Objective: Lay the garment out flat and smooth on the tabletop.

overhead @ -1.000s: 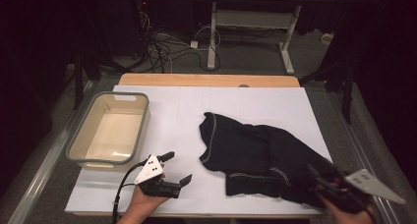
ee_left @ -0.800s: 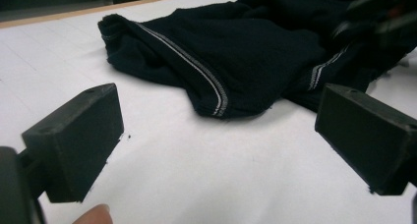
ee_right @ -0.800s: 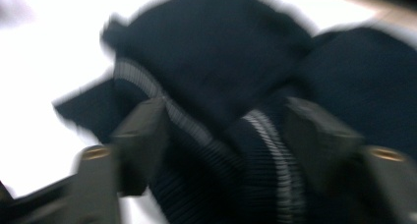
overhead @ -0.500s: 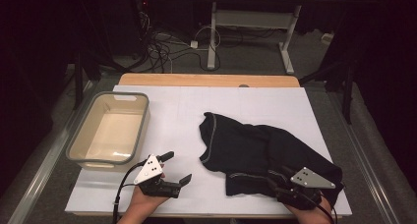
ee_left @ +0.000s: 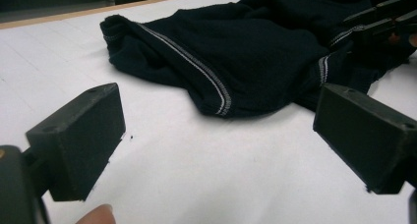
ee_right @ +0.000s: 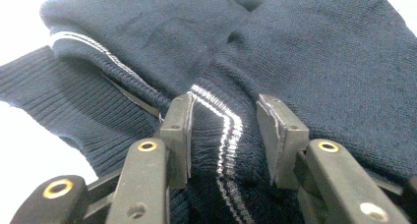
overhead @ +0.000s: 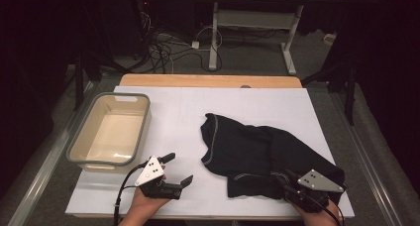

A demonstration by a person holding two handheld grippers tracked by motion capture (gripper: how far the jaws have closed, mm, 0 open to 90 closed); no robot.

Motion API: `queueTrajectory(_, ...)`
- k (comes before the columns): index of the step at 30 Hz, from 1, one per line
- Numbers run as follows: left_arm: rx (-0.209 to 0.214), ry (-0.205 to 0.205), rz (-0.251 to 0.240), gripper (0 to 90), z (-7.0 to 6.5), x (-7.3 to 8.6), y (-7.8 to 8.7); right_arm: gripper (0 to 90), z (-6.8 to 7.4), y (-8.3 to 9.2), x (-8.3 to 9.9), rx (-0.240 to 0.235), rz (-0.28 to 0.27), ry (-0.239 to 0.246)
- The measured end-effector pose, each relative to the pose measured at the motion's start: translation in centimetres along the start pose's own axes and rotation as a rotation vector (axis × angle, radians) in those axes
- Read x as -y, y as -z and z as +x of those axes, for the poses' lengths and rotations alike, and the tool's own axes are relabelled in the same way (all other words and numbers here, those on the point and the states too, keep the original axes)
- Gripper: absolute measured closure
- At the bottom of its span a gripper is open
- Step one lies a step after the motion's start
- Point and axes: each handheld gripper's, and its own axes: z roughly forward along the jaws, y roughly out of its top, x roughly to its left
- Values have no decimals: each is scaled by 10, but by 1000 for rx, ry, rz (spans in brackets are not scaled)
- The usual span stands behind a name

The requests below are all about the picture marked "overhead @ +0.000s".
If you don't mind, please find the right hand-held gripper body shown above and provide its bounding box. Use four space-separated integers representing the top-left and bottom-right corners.
283 169 345 214

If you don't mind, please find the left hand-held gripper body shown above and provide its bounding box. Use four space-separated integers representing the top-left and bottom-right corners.
134 156 183 200

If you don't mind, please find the beige plastic basin grey rim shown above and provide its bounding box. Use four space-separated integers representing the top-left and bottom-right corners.
65 91 153 172

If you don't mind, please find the dark knit vest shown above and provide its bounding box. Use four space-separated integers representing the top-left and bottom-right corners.
200 112 346 200

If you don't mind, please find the person's left hand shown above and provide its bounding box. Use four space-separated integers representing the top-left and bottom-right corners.
130 186 172 218

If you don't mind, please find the person's right hand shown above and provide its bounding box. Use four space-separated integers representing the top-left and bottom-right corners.
295 200 341 226

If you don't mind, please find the white table sheet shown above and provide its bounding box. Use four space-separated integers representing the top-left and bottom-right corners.
64 85 356 219

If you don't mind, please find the black stand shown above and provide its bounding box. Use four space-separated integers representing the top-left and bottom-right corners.
73 51 103 111
301 60 360 126

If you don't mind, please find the white-legged desk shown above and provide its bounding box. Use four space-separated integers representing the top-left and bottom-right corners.
197 0 349 76

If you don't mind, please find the right hand-held gripper cable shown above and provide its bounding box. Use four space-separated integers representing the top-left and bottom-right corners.
313 182 346 226

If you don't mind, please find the metal floor rail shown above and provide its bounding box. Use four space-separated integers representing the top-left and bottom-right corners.
6 81 100 226
330 90 402 226

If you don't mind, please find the tangle of black floor cables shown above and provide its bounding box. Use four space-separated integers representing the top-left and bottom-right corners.
137 7 222 75

